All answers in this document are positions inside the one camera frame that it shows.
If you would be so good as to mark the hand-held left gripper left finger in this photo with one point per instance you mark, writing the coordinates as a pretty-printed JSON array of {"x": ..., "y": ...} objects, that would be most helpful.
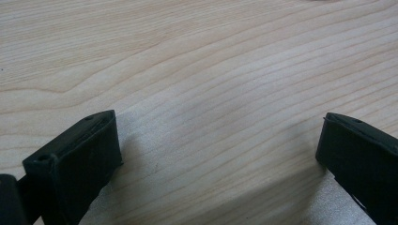
[{"x": 78, "y": 165}]

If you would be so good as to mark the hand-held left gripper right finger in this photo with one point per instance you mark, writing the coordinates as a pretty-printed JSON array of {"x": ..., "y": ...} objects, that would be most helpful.
[{"x": 363, "y": 162}]

